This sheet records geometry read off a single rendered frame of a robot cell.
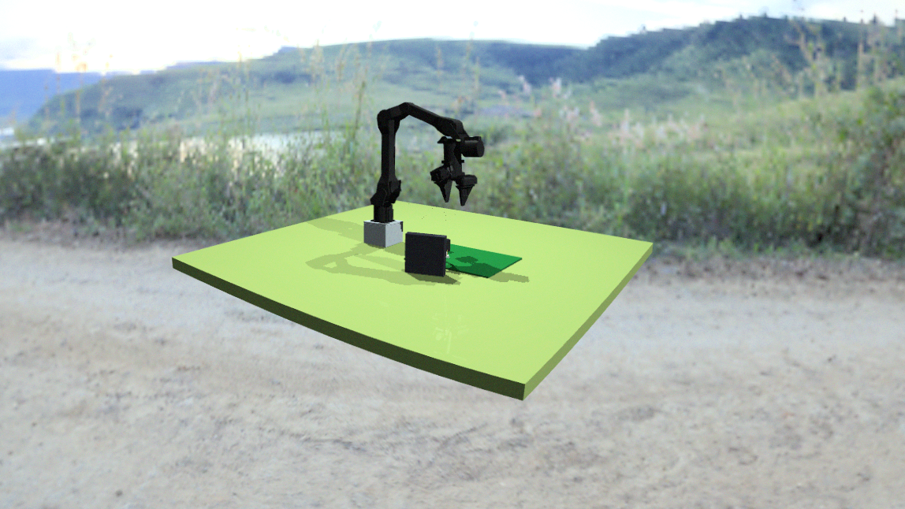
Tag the black square panel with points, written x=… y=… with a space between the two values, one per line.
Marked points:
x=425 y=254

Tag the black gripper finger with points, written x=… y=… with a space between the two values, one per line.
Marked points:
x=464 y=193
x=445 y=189

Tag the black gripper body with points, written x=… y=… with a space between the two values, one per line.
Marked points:
x=460 y=177

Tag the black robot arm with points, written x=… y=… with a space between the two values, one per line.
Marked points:
x=388 y=187

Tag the green circuit board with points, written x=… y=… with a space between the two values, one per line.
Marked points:
x=477 y=262

